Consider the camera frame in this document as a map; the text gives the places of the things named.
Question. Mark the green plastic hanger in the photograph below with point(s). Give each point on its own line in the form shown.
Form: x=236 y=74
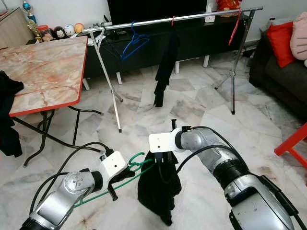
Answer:
x=141 y=166

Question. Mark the black ribbed knit garment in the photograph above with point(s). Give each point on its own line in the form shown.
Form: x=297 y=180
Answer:
x=156 y=196

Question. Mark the blue plastic hanger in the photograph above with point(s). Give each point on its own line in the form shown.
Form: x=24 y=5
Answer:
x=135 y=36

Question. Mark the black cloth garment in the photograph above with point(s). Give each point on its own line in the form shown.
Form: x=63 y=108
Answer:
x=9 y=124

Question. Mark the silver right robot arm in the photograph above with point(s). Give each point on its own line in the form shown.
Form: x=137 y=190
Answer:
x=244 y=177

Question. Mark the pink plastic hanger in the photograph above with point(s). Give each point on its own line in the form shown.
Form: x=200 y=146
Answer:
x=172 y=20

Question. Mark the black printed t-shirt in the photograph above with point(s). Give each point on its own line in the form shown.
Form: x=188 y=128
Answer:
x=165 y=67

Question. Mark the black TV cabinet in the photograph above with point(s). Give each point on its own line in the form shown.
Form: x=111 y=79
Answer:
x=196 y=43

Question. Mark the red plastic stool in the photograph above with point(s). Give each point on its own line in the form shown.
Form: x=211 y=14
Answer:
x=292 y=141

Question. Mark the marble pattern folding table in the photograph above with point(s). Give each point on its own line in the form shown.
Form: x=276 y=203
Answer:
x=43 y=72

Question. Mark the dark brown sofa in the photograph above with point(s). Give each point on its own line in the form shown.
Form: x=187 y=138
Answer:
x=283 y=81

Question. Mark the silver metal clothes rack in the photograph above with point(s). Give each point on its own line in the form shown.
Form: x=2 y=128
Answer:
x=196 y=16

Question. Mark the black flat screen television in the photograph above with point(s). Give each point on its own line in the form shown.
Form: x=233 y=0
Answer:
x=158 y=10

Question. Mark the orange round plush head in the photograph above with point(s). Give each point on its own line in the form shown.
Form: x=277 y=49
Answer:
x=79 y=28

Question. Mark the Mickey Mouse plush head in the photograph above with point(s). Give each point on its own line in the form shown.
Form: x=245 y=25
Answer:
x=59 y=33

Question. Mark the red cushion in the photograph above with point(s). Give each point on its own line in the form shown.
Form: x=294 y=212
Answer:
x=280 y=43

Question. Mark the red laughing Buddha statue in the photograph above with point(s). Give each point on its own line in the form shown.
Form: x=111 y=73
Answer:
x=228 y=5

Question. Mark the pink Hello Kitty cushion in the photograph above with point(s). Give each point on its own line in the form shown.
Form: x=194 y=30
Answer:
x=300 y=38

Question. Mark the light wooden sideboard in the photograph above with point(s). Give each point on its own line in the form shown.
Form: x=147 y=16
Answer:
x=12 y=28

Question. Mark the trophy with blue ball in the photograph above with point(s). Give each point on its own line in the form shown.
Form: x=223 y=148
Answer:
x=27 y=7

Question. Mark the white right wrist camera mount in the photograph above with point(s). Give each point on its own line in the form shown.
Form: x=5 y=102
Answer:
x=163 y=142

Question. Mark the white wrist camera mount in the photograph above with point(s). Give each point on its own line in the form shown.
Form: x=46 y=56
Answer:
x=163 y=142
x=114 y=164

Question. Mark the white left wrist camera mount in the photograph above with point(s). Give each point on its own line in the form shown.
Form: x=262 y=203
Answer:
x=114 y=164

